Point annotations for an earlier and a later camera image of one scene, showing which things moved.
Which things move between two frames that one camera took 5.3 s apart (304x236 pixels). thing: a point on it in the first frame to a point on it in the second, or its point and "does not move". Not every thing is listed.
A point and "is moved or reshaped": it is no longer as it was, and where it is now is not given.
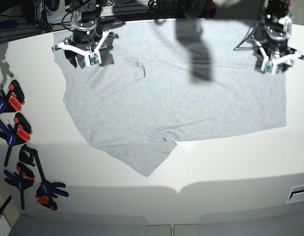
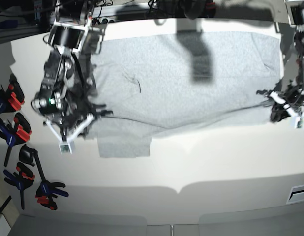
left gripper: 273,43 to 293,97
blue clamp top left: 11,102 does not move
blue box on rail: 9,23 does not move
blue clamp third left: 25,177 does not move
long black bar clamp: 47,191 does not move
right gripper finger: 70,55 to 96,114
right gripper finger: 106,57 to 84,132
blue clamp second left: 19,132 does not move
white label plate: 298,193 does not move
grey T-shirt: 171,80 is moved or reshaped
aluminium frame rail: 2,35 does not move
